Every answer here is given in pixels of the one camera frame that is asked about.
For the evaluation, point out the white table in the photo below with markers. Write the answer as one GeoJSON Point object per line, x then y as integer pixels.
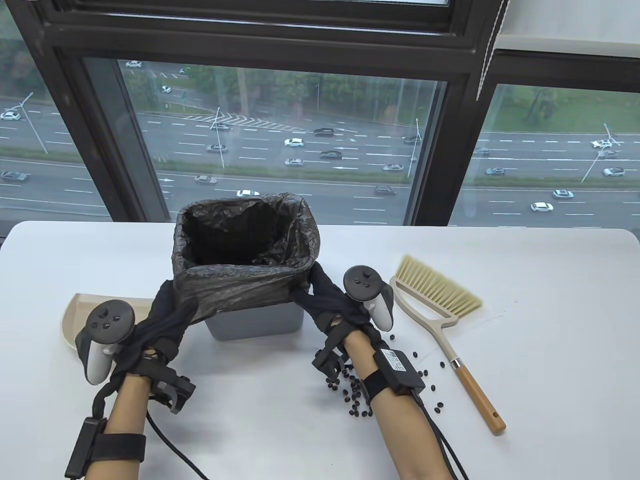
{"type": "Point", "coordinates": [550, 350]}

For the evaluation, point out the black plastic bin bag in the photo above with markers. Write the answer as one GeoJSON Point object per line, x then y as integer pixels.
{"type": "Point", "coordinates": [240, 290]}

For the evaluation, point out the black window frame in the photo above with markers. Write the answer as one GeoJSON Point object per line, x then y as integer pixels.
{"type": "Point", "coordinates": [250, 45]}

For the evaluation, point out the person's left hand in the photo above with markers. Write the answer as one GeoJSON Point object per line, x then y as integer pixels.
{"type": "Point", "coordinates": [160, 325]}

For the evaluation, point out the black forearm sensor box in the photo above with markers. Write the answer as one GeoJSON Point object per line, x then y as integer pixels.
{"type": "Point", "coordinates": [82, 447]}
{"type": "Point", "coordinates": [400, 370]}

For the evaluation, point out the person's right hand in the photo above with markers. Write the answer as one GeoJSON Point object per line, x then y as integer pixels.
{"type": "Point", "coordinates": [327, 300]}

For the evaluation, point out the person's left forearm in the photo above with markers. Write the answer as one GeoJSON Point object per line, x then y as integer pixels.
{"type": "Point", "coordinates": [125, 410]}

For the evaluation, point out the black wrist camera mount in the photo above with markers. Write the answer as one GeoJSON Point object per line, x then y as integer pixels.
{"type": "Point", "coordinates": [327, 357]}
{"type": "Point", "coordinates": [170, 385]}

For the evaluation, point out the pile of coffee beans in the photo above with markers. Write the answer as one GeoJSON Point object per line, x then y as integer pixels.
{"type": "Point", "coordinates": [356, 411]}

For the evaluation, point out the beige plastic dustpan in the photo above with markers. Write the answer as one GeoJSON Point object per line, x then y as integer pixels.
{"type": "Point", "coordinates": [70, 320]}

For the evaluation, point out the grey food waste bin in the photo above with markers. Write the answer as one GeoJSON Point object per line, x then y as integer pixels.
{"type": "Point", "coordinates": [255, 322]}

